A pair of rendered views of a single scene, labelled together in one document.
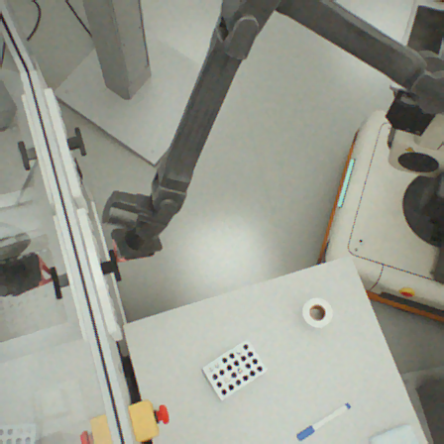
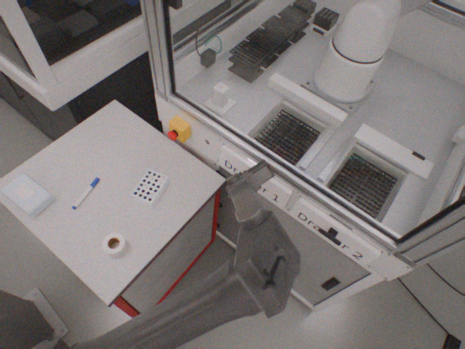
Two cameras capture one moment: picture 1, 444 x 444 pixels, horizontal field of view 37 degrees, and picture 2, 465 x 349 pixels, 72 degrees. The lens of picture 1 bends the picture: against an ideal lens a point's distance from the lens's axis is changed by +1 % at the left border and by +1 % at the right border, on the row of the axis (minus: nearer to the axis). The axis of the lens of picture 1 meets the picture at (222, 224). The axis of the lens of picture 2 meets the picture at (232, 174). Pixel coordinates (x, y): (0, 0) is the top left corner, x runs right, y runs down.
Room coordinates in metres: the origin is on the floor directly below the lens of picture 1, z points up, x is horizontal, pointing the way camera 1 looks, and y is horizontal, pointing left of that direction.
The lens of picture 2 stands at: (0.77, -0.16, 1.81)
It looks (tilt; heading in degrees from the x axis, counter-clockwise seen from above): 58 degrees down; 142
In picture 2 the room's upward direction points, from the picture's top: 10 degrees clockwise
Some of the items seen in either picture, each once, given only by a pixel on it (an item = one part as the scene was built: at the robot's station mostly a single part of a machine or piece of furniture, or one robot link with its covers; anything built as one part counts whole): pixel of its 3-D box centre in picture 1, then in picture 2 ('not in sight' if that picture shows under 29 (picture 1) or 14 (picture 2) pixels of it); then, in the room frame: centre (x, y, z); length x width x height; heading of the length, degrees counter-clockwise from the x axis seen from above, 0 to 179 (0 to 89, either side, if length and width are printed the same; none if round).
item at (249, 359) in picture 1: (234, 370); (150, 188); (0.18, -0.06, 0.78); 0.12 x 0.08 x 0.04; 127
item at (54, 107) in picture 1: (66, 152); (331, 231); (0.65, 0.38, 0.87); 0.29 x 0.02 x 0.11; 22
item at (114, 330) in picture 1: (99, 274); (253, 176); (0.36, 0.26, 0.87); 0.29 x 0.02 x 0.11; 22
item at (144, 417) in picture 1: (146, 420); (179, 129); (0.06, 0.12, 0.88); 0.07 x 0.05 x 0.07; 22
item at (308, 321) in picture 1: (316, 314); (115, 245); (0.33, -0.24, 0.78); 0.07 x 0.07 x 0.04
